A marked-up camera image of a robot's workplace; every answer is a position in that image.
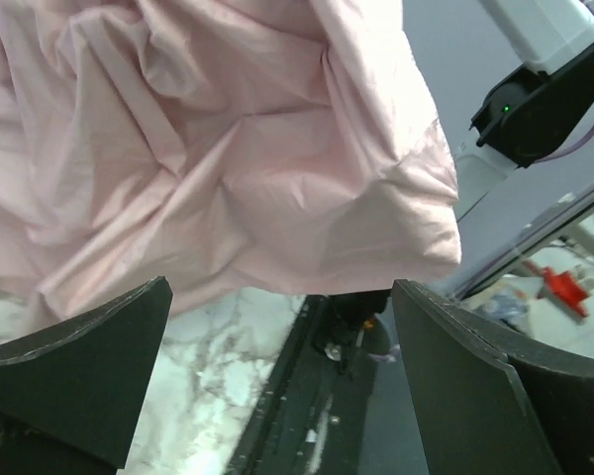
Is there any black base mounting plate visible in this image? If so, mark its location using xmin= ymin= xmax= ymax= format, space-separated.
xmin=225 ymin=291 xmax=400 ymax=475

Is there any red clamp in background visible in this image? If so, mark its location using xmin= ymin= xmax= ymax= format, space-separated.
xmin=543 ymin=267 xmax=590 ymax=319

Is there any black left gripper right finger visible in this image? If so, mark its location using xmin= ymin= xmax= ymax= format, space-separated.
xmin=392 ymin=280 xmax=594 ymax=475

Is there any pink folding umbrella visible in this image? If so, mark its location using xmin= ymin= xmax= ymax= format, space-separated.
xmin=0 ymin=1 xmax=461 ymax=329

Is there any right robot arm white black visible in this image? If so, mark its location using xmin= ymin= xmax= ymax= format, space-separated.
xmin=454 ymin=0 xmax=594 ymax=219

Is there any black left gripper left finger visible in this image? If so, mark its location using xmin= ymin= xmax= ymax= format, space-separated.
xmin=0 ymin=277 xmax=172 ymax=474

